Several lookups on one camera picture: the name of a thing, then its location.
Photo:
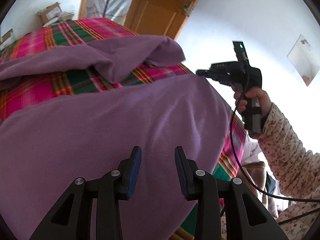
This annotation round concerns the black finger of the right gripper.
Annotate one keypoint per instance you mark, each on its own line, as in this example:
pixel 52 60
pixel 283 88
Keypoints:
pixel 211 74

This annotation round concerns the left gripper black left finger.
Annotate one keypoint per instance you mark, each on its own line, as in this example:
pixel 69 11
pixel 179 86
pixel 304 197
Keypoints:
pixel 70 216

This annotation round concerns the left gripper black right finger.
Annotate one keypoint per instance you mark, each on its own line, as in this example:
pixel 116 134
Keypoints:
pixel 246 216

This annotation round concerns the purple fleece sweater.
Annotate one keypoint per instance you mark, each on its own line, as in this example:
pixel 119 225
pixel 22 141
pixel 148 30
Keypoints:
pixel 45 147

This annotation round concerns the right floral sleeve forearm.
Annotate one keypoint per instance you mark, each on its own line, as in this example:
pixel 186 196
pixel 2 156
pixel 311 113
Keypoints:
pixel 296 169

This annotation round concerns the person's right hand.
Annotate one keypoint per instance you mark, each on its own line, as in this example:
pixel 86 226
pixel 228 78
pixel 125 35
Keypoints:
pixel 254 92

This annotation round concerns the wooden door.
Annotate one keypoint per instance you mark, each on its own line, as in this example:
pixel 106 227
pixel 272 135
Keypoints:
pixel 159 17

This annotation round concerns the brown cardboard box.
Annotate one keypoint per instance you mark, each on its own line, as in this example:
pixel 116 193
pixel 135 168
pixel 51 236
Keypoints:
pixel 49 13

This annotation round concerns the small white cardboard box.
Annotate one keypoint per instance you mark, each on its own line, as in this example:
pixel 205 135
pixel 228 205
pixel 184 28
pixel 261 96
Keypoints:
pixel 7 39

